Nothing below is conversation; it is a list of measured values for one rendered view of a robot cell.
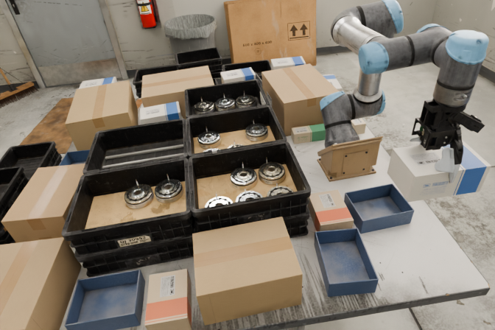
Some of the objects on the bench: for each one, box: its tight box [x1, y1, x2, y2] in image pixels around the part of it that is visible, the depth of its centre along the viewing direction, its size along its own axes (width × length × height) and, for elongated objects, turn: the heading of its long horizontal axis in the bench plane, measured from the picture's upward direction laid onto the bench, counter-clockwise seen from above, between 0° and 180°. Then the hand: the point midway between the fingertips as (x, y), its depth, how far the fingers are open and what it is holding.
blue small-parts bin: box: [344, 183, 415, 234], centre depth 129 cm, size 20×15×7 cm
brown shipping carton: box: [1, 164, 85, 245], centre depth 137 cm, size 30×22×16 cm
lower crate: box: [74, 217, 197, 277], centre depth 127 cm, size 40×30×12 cm
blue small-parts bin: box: [59, 150, 90, 166], centre depth 164 cm, size 20×15×7 cm
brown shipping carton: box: [0, 237, 82, 330], centre depth 105 cm, size 30×22×16 cm
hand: (437, 164), depth 91 cm, fingers closed on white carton, 13 cm apart
